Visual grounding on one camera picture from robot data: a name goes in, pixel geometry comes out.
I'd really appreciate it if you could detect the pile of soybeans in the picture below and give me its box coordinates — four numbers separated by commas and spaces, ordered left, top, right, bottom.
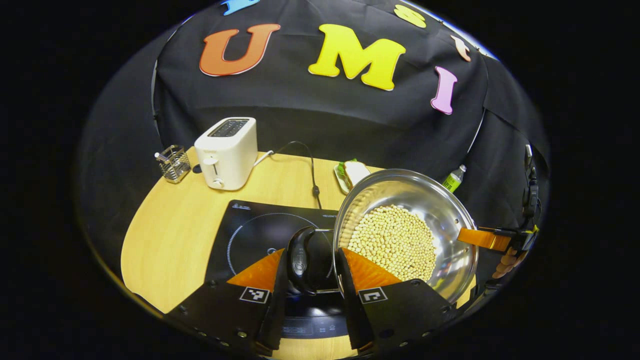
346, 204, 437, 282

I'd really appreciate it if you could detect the black induction cooktop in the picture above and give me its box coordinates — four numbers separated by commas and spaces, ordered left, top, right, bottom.
205, 200, 351, 340

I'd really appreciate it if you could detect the black backdrop cloth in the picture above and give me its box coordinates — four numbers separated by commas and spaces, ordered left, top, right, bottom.
77, 0, 551, 281

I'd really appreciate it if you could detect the white sandwich plate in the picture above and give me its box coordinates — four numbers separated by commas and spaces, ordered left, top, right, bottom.
333, 162, 373, 195

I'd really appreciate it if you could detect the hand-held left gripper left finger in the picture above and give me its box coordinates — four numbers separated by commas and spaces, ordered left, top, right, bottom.
164, 247, 288, 357

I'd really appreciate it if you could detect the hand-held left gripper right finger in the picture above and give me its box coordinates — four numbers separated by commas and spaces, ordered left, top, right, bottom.
336, 247, 458, 357

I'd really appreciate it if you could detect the black power cable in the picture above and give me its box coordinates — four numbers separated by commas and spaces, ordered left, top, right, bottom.
274, 141, 323, 210

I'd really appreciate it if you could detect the sandwich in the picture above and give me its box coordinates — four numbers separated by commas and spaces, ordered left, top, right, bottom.
337, 159, 371, 190

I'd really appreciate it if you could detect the green drink bottle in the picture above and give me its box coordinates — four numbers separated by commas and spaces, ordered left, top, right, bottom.
442, 164, 467, 194

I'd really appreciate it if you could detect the steel pot with black handle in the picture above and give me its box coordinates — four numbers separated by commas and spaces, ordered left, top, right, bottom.
286, 168, 479, 305

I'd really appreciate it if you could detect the white toaster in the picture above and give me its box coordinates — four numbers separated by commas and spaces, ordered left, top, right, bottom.
194, 117, 258, 191

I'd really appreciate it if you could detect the wire mesh holder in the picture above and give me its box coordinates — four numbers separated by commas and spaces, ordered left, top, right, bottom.
155, 145, 192, 184

